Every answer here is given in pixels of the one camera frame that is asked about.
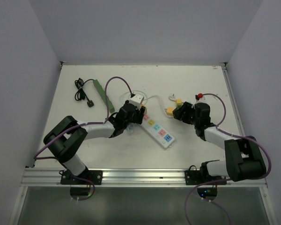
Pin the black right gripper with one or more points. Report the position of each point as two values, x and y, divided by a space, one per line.
187 107

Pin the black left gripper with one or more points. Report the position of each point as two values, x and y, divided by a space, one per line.
139 114

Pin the green power strip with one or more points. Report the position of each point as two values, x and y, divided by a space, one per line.
103 95

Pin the small yellow plug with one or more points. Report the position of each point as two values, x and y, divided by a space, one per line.
169 111

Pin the white power strip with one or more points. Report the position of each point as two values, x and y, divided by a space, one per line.
154 129

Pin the orange cube socket adapter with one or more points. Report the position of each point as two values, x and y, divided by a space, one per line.
145 108

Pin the yellow USB charger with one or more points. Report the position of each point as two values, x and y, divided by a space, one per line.
179 102

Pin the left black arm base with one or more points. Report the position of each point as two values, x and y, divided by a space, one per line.
95 176

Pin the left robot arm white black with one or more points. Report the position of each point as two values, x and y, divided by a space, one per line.
65 139

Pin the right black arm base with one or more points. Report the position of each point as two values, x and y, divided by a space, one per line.
194 176

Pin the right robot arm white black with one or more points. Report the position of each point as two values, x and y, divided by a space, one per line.
243 159

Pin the white three-pin plug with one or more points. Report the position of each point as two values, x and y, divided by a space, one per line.
172 97

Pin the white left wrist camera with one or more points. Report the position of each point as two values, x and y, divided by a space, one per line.
136 100

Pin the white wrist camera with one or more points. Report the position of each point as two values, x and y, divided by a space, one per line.
136 100
200 98

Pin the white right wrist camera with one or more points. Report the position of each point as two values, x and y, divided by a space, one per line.
200 98

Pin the aluminium mounting rail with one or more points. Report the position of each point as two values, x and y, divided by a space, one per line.
132 178

